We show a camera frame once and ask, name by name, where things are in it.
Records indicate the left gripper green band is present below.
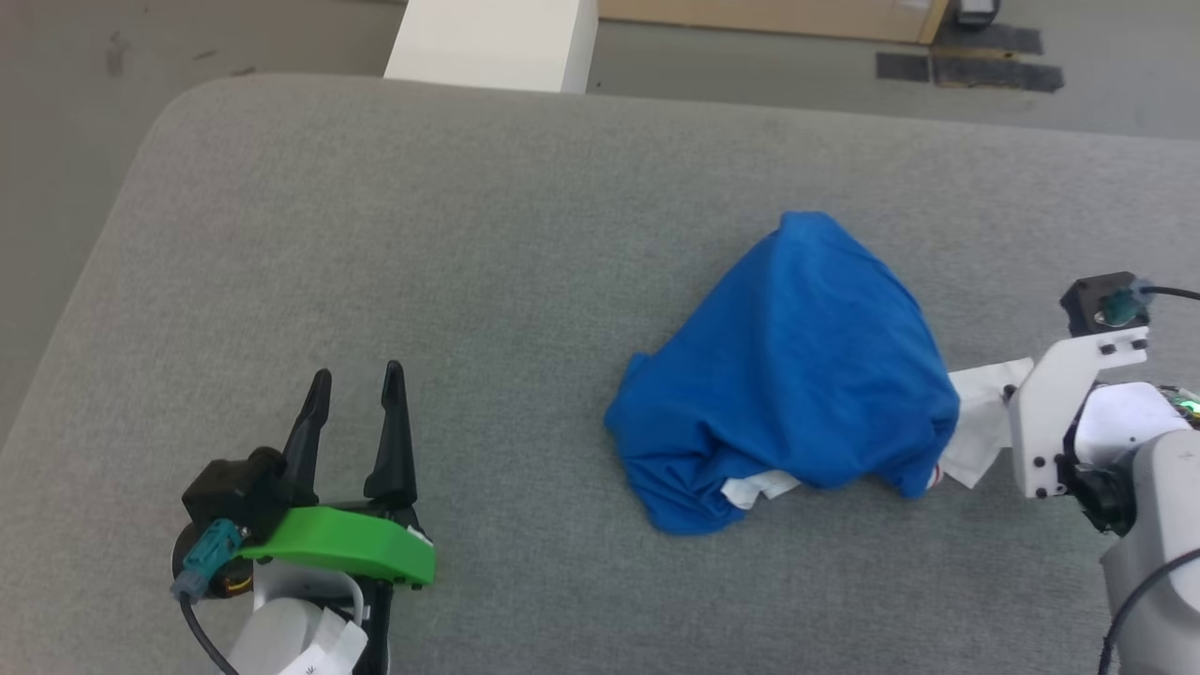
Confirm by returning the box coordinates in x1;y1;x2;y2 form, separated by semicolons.
236;360;438;675

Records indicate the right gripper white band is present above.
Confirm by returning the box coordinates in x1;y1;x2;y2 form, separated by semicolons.
1006;326;1150;535

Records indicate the blue garment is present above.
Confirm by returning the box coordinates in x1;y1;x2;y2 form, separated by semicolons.
604;211;961;536

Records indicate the white cloth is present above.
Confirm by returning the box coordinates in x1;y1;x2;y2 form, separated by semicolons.
720;358;1034;511

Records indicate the grey fabric sofa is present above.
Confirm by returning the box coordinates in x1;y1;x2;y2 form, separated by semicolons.
0;73;1200;675

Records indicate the long black floor patch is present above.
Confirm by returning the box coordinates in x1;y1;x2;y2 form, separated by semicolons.
932;55;1066;94

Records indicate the light wooden board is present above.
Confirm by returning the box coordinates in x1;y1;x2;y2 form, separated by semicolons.
598;0;952;46

